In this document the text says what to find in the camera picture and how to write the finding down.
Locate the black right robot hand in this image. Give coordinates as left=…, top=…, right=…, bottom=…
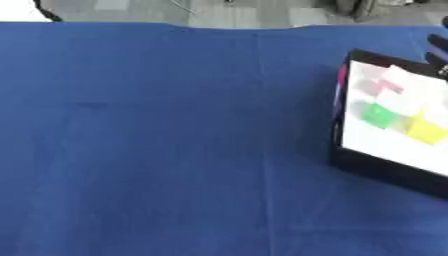
left=423, top=16, right=448, bottom=66

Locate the black box with white inside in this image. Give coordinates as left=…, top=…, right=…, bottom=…
left=329, top=48, right=448, bottom=200

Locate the pink block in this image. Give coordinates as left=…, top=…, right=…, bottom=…
left=376, top=78, right=406, bottom=95

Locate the white block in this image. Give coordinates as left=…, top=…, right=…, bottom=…
left=374, top=89, right=426, bottom=117

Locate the yellow block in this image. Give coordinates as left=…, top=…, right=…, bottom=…
left=406, top=118, right=448, bottom=146

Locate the green block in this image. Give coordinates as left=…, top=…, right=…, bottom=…
left=360, top=103, right=403, bottom=130

